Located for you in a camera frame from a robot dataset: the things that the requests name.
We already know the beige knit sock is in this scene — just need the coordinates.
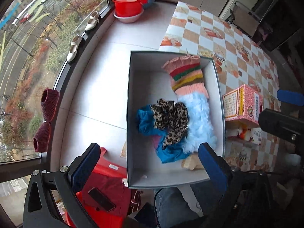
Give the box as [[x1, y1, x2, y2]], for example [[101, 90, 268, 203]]
[[181, 152, 204, 170]]

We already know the light blue fluffy cloth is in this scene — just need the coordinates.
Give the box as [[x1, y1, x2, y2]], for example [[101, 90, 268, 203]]
[[178, 92, 217, 153]]

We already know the leopard print scrunchie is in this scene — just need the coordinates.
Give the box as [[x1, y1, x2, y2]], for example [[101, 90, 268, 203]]
[[150, 98, 189, 149]]

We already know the striped pink knit sock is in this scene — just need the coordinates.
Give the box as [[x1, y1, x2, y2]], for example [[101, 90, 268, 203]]
[[162, 55, 209, 99]]

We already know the white floral package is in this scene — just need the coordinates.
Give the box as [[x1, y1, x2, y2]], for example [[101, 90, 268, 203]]
[[226, 124, 262, 146]]

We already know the red stool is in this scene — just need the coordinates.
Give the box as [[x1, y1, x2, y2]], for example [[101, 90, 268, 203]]
[[76, 147, 133, 227]]

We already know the black smartphone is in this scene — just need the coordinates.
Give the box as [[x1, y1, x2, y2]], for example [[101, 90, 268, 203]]
[[88, 187, 116, 211]]

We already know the maroon knit slipper lower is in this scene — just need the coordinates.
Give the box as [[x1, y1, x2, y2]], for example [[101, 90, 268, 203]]
[[33, 122, 51, 153]]

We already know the maroon knit slipper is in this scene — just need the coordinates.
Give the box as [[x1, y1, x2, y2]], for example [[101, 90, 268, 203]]
[[41, 88, 60, 123], [33, 122, 51, 153]]

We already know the red patterned carton box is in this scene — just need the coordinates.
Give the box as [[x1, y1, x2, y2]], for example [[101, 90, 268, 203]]
[[223, 84, 263, 129]]

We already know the maroon knit slipper upper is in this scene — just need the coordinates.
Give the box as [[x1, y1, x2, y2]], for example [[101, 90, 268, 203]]
[[41, 88, 60, 123]]

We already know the grey white storage box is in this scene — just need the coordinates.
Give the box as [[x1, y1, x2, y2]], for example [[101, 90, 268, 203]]
[[126, 51, 225, 188]]

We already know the folding chair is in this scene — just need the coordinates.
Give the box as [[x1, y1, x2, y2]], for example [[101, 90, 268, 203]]
[[225, 1, 261, 38]]

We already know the white shoe near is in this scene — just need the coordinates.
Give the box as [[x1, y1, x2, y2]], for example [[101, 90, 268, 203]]
[[66, 35, 82, 62]]

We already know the white shoe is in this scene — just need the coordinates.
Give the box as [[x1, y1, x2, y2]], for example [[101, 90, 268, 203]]
[[66, 35, 82, 62], [85, 11, 99, 31]]

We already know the checkered patterned tablecloth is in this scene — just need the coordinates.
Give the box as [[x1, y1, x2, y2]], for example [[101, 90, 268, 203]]
[[160, 2, 281, 111]]

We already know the white shoe far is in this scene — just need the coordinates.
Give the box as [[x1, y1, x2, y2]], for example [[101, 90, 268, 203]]
[[85, 11, 99, 31]]

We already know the metal basin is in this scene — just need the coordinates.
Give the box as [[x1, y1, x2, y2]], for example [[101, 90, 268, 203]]
[[113, 9, 144, 24]]

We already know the red plastic bucket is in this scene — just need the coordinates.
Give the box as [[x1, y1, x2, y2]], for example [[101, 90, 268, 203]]
[[114, 0, 148, 17]]

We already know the blue basin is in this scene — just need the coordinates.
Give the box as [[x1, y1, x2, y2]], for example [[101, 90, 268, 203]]
[[143, 0, 155, 10]]

